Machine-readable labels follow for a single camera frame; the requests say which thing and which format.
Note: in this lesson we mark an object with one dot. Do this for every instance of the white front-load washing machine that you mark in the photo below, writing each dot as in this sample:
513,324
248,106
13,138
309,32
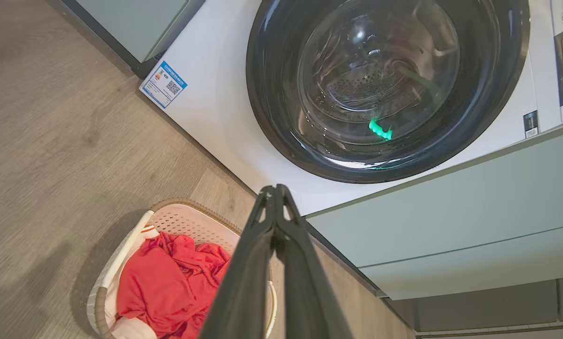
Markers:
215,103

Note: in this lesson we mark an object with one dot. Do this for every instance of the pale green cabinet door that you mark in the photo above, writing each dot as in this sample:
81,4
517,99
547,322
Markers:
488,268
135,23
451,207

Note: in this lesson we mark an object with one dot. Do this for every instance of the black round washer door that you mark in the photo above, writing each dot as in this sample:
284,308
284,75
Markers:
272,94

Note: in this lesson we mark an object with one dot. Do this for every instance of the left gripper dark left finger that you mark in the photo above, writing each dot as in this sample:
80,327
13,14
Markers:
244,282

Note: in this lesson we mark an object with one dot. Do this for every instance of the white brown-rimmed laundry basket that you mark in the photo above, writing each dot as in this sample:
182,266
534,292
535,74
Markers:
187,221

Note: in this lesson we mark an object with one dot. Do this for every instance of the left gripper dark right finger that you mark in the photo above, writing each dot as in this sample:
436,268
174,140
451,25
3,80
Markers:
309,292

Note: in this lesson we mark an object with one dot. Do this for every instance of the small black white sticker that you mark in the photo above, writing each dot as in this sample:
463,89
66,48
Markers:
530,125

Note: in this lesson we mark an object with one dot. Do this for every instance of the red shirt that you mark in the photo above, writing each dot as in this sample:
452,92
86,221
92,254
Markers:
168,282

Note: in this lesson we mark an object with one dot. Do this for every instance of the blue energy label sticker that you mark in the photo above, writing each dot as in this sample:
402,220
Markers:
164,84

